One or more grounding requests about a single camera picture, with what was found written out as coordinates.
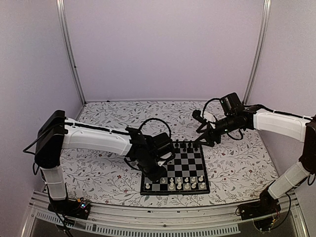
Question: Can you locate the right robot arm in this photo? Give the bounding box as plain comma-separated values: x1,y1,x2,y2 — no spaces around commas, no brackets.
192,92,316,215

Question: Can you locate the aluminium frame post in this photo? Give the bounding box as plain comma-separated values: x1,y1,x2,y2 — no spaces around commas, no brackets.
56,0,86,105
243,0,272,104

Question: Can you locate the black pieces row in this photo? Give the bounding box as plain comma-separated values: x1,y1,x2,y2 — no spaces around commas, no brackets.
172,140,200,154

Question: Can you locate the floral patterned table mat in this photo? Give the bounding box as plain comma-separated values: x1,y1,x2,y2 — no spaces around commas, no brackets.
55,100,282,208

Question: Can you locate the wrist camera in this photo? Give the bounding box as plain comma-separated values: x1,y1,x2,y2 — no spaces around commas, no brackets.
157,158,173,166
192,110,217,123

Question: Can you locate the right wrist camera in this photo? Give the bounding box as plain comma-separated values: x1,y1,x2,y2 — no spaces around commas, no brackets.
192,110,217,123

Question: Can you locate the left aluminium frame post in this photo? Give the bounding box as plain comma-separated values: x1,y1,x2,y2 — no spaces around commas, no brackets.
56,0,86,105

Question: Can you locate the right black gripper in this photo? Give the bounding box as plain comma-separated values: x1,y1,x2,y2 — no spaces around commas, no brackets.
194,114,238,147

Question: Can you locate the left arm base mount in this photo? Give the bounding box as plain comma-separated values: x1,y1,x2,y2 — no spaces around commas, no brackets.
48,196,91,220

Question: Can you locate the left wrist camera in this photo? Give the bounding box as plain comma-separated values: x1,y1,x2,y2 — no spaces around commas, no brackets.
157,158,173,166

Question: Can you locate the black white chess board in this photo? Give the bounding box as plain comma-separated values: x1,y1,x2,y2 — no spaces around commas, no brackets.
140,145,210,196

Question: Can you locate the white king piece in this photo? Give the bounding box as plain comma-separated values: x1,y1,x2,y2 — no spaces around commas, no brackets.
176,177,182,190

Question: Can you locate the front aluminium rail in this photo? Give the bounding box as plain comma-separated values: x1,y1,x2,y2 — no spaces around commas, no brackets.
21,191,311,237

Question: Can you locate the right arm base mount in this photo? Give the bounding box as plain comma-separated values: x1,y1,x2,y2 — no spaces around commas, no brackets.
237,198,281,220

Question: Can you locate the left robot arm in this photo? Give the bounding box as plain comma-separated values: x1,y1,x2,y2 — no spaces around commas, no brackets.
23,110,175,214

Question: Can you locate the right aluminium frame post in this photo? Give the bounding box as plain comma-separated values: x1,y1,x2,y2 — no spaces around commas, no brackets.
243,0,272,104

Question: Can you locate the white queen piece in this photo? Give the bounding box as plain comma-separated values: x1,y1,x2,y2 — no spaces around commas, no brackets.
169,182,174,190

